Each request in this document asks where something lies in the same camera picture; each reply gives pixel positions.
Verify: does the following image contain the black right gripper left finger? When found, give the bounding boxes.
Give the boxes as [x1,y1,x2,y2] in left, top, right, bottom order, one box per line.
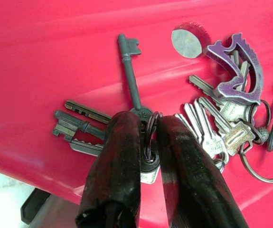
[75,112,142,228]

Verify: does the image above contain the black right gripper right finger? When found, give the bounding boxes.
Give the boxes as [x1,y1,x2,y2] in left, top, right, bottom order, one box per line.
[155,115,249,228]

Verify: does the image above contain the dark grey key bunch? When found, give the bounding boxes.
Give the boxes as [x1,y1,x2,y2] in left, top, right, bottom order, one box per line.
[52,33,162,185]

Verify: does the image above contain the key bunch with purple tag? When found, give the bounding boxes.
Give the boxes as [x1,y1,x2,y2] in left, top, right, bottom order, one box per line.
[174,32,273,184]

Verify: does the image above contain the red plastic stool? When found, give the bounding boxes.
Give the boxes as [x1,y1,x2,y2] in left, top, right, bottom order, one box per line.
[0,0,273,228]

